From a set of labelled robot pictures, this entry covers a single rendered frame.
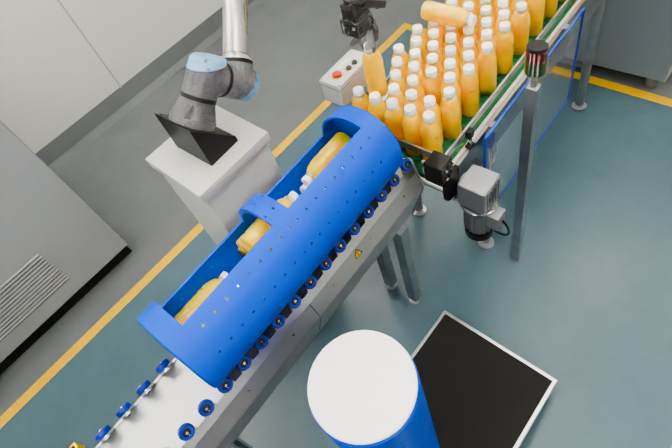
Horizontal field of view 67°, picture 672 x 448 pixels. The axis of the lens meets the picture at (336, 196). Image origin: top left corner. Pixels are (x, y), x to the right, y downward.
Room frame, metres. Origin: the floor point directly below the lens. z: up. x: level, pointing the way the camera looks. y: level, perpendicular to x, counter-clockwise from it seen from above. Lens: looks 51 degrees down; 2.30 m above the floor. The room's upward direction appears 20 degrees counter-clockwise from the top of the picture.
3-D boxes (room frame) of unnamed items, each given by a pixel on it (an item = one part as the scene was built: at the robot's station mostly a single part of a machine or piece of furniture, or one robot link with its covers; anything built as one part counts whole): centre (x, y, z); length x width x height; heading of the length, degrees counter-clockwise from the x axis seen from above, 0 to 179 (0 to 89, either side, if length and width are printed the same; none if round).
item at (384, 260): (1.22, -0.11, 0.31); 0.06 x 0.06 x 0.63; 35
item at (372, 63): (1.41, -0.28, 1.16); 0.07 x 0.07 x 0.19
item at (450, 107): (1.24, -0.48, 1.00); 0.07 x 0.07 x 0.19
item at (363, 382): (0.45, 0.10, 1.03); 0.28 x 0.28 x 0.01
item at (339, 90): (1.56, -0.20, 1.05); 0.20 x 0.10 x 0.10; 125
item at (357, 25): (1.39, -0.26, 1.40); 0.09 x 0.08 x 0.12; 125
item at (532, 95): (1.13, -0.72, 0.55); 0.04 x 0.04 x 1.10; 35
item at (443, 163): (1.07, -0.35, 0.95); 0.10 x 0.07 x 0.10; 35
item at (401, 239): (1.11, -0.19, 0.31); 0.06 x 0.06 x 0.63; 35
